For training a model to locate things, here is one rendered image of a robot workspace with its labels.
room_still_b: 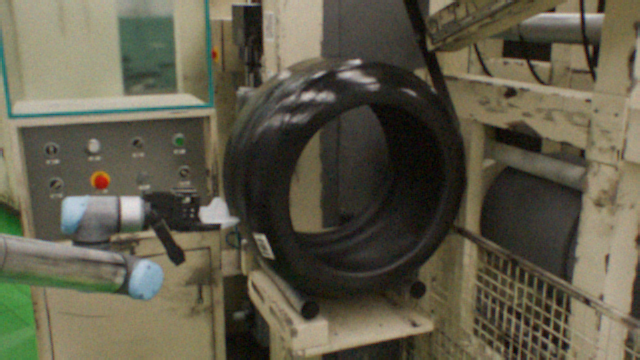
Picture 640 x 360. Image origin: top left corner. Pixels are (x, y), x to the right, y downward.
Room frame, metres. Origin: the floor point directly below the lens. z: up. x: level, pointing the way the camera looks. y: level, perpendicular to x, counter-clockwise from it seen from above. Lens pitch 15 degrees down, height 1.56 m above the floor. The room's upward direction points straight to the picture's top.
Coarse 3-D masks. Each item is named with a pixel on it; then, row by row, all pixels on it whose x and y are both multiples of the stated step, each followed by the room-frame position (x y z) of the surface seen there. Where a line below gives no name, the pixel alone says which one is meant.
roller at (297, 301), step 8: (264, 264) 1.55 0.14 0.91; (272, 272) 1.49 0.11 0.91; (280, 280) 1.43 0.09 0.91; (280, 288) 1.42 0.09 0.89; (288, 288) 1.38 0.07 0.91; (296, 288) 1.36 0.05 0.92; (288, 296) 1.37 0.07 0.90; (296, 296) 1.34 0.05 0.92; (304, 296) 1.32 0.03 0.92; (296, 304) 1.32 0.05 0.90; (304, 304) 1.29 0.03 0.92; (312, 304) 1.30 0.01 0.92; (304, 312) 1.29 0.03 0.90; (312, 312) 1.30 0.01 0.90
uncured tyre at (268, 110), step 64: (320, 64) 1.41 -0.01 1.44; (384, 64) 1.40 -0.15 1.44; (256, 128) 1.31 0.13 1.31; (320, 128) 1.29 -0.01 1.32; (384, 128) 1.66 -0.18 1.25; (448, 128) 1.41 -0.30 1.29; (256, 192) 1.26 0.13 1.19; (384, 192) 1.65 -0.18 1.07; (448, 192) 1.41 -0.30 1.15; (320, 256) 1.56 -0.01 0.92; (384, 256) 1.53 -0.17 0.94
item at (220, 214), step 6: (222, 204) 1.31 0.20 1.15; (216, 210) 1.30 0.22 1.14; (222, 210) 1.31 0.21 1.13; (204, 216) 1.29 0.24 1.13; (210, 216) 1.30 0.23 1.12; (216, 216) 1.30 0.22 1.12; (222, 216) 1.31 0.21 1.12; (228, 216) 1.31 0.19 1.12; (204, 222) 1.29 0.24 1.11; (210, 222) 1.29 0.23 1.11; (216, 222) 1.30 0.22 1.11; (222, 222) 1.30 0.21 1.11; (228, 222) 1.31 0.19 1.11; (234, 222) 1.32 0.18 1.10; (222, 228) 1.30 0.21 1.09
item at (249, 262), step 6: (324, 228) 1.71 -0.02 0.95; (330, 228) 1.71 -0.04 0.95; (246, 246) 1.60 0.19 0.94; (246, 252) 1.60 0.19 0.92; (252, 252) 1.60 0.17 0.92; (246, 258) 1.60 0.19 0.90; (252, 258) 1.60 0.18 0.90; (246, 264) 1.60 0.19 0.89; (252, 264) 1.60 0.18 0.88; (258, 264) 1.61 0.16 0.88; (246, 270) 1.60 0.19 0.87; (252, 270) 1.60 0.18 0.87
